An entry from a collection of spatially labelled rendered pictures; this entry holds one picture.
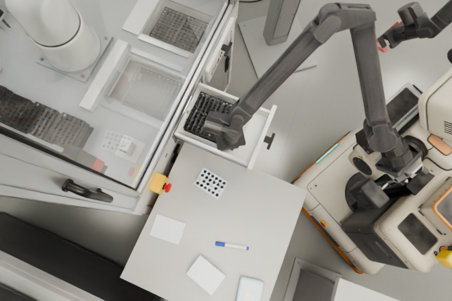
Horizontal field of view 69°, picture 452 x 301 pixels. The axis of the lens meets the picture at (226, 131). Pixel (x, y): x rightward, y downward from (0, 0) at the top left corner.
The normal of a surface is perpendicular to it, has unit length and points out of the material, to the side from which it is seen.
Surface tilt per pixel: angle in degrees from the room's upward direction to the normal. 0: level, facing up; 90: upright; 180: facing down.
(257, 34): 5
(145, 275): 0
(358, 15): 51
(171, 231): 0
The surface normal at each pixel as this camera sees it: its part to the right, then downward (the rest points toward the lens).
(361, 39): -0.18, 0.66
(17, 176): 0.92, 0.38
